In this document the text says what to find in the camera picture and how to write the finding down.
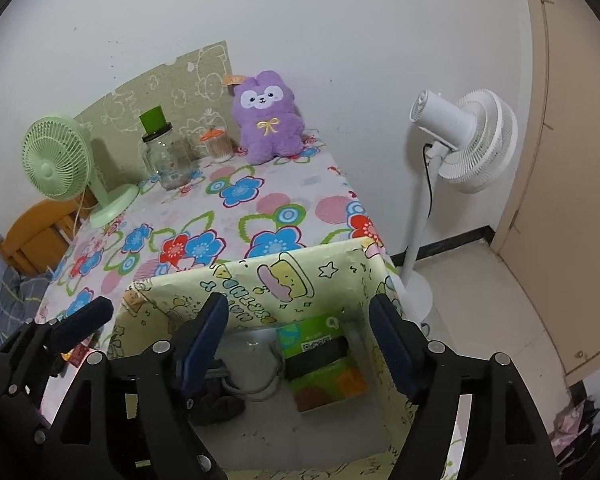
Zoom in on cotton swab jar orange lid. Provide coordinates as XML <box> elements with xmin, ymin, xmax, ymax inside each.
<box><xmin>200</xmin><ymin>127</ymin><xmax>236</xmax><ymax>162</ymax></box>

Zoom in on grey plaid cloth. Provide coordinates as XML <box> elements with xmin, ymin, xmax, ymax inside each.
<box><xmin>0</xmin><ymin>262</ymin><xmax>56</xmax><ymax>341</ymax></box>

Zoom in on white standing fan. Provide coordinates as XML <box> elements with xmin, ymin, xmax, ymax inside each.
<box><xmin>397</xmin><ymin>87</ymin><xmax>518</xmax><ymax>331</ymax></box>

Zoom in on pink bags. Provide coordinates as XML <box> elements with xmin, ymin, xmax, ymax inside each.
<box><xmin>550</xmin><ymin>395</ymin><xmax>600</xmax><ymax>466</ymax></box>

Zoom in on green desk fan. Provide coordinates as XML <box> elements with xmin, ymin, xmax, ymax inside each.
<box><xmin>21</xmin><ymin>114</ymin><xmax>141</xmax><ymax>230</ymax></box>

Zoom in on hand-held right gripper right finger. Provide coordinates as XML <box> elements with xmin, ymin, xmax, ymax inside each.
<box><xmin>369</xmin><ymin>292</ymin><xmax>561</xmax><ymax>480</ymax></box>

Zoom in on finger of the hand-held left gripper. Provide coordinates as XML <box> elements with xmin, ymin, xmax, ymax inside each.
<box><xmin>0</xmin><ymin>296</ymin><xmax>115</xmax><ymax>441</ymax></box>

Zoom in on green cartoon print wall panel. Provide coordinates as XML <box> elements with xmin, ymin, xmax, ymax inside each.
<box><xmin>72</xmin><ymin>40</ymin><xmax>233</xmax><ymax>183</ymax></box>

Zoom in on yellow cartoon print storage box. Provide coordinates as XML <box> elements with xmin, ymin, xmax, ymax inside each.
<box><xmin>107</xmin><ymin>239</ymin><xmax>468</xmax><ymax>480</ymax></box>

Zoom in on green tissue box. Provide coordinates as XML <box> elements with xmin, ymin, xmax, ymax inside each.
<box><xmin>275</xmin><ymin>312</ymin><xmax>370</xmax><ymax>413</ymax></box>

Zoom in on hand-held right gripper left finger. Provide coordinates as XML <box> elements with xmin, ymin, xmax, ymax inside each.
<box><xmin>45</xmin><ymin>292</ymin><xmax>229</xmax><ymax>480</ymax></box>

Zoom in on beige door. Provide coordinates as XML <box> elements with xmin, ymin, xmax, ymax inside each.
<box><xmin>490</xmin><ymin>0</ymin><xmax>600</xmax><ymax>391</ymax></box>

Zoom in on purple plush rabbit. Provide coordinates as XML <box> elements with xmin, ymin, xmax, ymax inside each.
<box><xmin>230</xmin><ymin>71</ymin><xmax>306</xmax><ymax>166</ymax></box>

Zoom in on black fan power cord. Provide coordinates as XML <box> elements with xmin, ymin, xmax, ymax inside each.
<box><xmin>422</xmin><ymin>142</ymin><xmax>438</xmax><ymax>216</ymax></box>

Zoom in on glass jar with green lid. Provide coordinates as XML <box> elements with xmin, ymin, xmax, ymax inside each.
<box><xmin>139</xmin><ymin>105</ymin><xmax>196</xmax><ymax>191</ymax></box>

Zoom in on white fan cord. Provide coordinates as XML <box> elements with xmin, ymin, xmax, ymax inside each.
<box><xmin>72</xmin><ymin>192</ymin><xmax>90</xmax><ymax>243</ymax></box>

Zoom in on white cable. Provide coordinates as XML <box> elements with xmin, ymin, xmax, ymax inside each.
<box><xmin>220</xmin><ymin>345</ymin><xmax>286</xmax><ymax>403</ymax></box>

